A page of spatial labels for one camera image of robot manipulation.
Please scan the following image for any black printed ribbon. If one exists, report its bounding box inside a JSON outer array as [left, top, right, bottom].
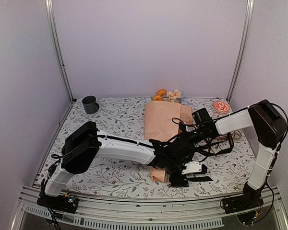
[[191, 133, 234, 162]]

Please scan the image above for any peach wrapping paper sheet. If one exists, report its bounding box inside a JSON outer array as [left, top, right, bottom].
[[144, 101, 193, 184]]

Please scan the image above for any orange fake flower stem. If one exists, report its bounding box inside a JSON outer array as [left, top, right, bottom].
[[151, 88, 183, 104]]

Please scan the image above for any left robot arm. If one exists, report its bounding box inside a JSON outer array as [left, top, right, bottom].
[[42, 122, 207, 208]]

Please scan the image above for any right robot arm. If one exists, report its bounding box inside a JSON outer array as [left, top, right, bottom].
[[192, 100, 288, 209]]

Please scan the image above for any red patterned small dish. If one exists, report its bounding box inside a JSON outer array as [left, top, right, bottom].
[[213, 101, 231, 114]]

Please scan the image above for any tan ribbon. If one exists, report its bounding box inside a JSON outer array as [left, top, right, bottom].
[[210, 130, 242, 155]]

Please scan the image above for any dark grey mug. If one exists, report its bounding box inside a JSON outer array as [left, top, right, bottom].
[[82, 95, 99, 114]]

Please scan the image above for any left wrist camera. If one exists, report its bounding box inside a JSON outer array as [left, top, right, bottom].
[[181, 161, 207, 175]]

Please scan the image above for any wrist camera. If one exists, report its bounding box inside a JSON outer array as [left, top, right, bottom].
[[179, 121, 189, 134], [181, 161, 207, 175]]

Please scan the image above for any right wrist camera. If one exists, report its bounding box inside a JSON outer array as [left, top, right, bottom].
[[179, 121, 189, 134]]

